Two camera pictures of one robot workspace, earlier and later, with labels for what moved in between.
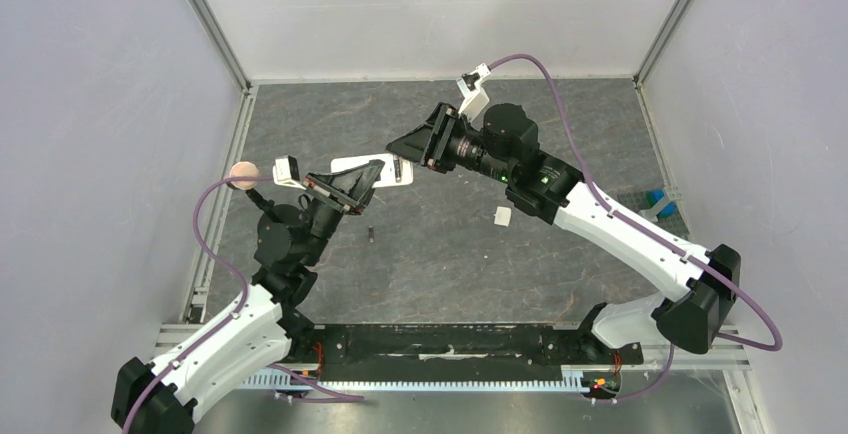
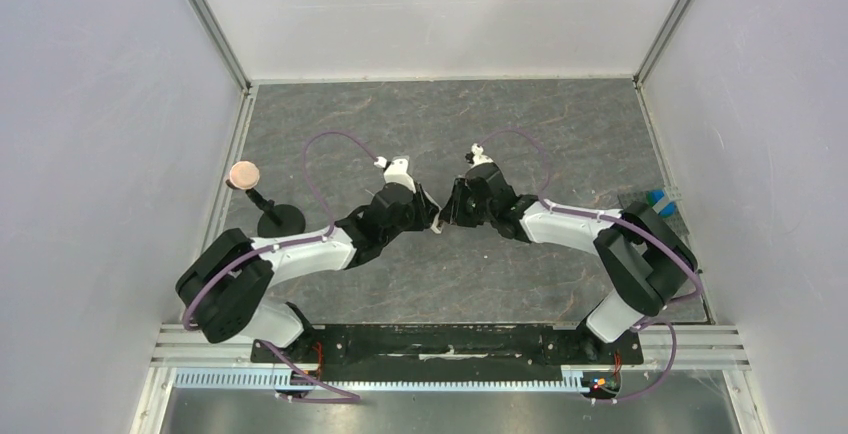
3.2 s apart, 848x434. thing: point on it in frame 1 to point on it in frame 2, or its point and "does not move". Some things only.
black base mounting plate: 455,348 does not move
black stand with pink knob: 248,169 does not move
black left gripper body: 323,197 to 417,217
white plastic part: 395,171 to 438,224
